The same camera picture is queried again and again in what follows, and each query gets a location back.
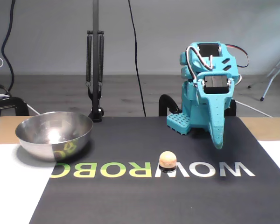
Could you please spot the teal gripper black servo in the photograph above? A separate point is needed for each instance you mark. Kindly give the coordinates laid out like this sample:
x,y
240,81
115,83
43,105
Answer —
x,y
215,84

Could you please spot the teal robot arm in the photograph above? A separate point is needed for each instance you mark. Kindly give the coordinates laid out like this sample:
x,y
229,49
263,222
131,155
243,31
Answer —
x,y
189,112

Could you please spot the metal bowl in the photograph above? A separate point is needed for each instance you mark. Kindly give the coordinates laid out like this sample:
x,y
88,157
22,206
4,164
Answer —
x,y
35,147

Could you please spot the white folding stand legs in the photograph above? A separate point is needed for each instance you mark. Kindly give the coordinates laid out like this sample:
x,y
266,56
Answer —
x,y
268,87

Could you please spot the black mat with WOWROBO print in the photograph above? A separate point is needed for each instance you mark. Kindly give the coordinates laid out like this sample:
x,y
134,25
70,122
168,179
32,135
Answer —
x,y
130,140

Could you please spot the black spring lamp stand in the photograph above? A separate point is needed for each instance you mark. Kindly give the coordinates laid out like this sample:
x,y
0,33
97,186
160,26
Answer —
x,y
95,46

